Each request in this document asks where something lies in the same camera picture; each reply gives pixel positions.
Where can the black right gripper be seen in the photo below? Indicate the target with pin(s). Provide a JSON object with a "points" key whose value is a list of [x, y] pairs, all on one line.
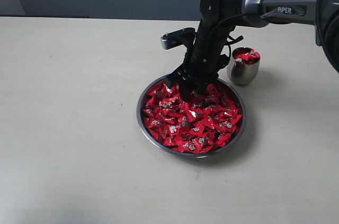
{"points": [[202, 63]]}

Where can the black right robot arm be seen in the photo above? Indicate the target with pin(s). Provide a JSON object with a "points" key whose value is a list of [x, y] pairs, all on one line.
{"points": [[322, 14]]}

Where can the round steel plate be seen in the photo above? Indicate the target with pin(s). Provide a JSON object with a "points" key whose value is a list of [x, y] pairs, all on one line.
{"points": [[166, 120]]}

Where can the stainless steel cup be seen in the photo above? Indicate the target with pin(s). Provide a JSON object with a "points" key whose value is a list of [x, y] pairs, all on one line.
{"points": [[243, 65]]}

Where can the red wrapped candy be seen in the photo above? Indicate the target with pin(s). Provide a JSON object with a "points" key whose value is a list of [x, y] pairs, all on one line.
{"points": [[224, 126], [186, 147]]}

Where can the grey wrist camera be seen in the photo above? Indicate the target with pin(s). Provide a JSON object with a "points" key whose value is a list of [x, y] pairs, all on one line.
{"points": [[184, 36]]}

